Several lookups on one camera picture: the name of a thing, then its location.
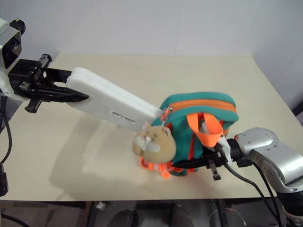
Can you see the small white floor object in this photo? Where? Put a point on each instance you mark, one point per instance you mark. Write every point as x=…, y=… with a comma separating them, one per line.
x=100, y=205

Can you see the green and orange backpack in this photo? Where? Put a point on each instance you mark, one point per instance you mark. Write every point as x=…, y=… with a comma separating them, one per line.
x=201, y=99

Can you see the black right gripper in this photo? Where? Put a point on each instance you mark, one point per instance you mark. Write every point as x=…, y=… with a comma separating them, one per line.
x=214, y=158

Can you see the dark table leg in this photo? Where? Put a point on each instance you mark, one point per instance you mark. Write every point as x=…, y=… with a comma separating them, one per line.
x=223, y=212
x=92, y=214

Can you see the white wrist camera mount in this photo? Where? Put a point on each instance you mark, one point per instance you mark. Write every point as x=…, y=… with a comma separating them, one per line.
x=226, y=145
x=7, y=30

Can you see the dark rounded shape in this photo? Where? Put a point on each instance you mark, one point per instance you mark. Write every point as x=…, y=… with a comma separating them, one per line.
x=181, y=216

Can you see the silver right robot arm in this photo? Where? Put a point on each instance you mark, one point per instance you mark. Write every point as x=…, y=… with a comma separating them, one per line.
x=260, y=142

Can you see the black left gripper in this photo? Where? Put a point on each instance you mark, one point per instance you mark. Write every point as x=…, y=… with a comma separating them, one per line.
x=22, y=71

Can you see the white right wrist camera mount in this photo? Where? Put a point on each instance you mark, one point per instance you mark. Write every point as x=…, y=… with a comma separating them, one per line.
x=226, y=145

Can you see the clear round hoop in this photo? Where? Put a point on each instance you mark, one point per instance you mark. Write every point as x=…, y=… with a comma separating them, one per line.
x=239, y=214

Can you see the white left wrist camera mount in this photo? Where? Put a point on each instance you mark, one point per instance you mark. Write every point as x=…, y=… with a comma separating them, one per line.
x=7, y=30

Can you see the white rectangular case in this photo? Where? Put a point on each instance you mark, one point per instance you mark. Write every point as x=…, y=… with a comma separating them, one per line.
x=106, y=99

